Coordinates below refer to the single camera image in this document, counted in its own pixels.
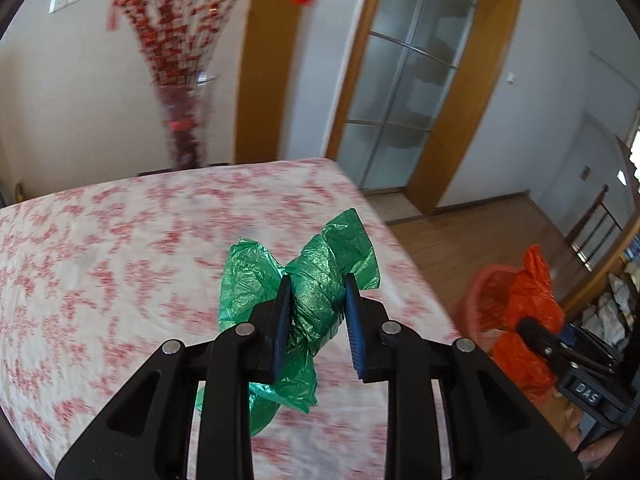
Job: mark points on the orange plastic bag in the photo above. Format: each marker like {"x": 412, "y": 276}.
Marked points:
{"x": 526, "y": 317}

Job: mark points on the dark green plastic bag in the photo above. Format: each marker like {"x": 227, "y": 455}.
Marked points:
{"x": 252, "y": 275}

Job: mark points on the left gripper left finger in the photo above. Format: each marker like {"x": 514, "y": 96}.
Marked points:
{"x": 144, "y": 432}

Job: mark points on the clear glass vase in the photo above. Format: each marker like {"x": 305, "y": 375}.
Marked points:
{"x": 186, "y": 111}

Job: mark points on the frosted glass sliding door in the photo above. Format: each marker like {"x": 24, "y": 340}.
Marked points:
{"x": 412, "y": 54}

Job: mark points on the person's right hand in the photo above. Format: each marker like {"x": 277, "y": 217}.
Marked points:
{"x": 593, "y": 456}

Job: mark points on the red plastic trash basket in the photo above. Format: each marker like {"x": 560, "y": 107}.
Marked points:
{"x": 478, "y": 315}

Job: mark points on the wooden chair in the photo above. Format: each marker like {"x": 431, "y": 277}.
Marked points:
{"x": 588, "y": 237}

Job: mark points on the floral red white tablecloth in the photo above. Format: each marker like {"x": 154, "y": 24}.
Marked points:
{"x": 94, "y": 279}

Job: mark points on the red berry branch bouquet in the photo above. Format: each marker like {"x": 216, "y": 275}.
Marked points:
{"x": 177, "y": 38}

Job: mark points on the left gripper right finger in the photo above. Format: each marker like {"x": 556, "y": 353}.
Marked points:
{"x": 493, "y": 431}

